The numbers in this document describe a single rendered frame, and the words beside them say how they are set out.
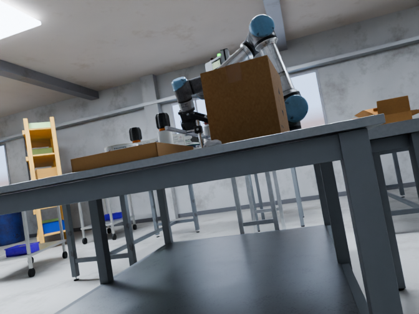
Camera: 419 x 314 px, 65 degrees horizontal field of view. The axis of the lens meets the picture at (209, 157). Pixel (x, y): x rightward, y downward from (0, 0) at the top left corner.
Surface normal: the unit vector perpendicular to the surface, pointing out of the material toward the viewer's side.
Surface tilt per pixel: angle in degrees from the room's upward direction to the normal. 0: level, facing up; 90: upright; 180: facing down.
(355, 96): 90
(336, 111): 90
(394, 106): 99
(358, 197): 90
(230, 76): 90
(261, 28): 81
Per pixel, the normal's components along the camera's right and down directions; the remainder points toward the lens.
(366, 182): -0.27, 0.00
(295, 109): 0.02, 0.05
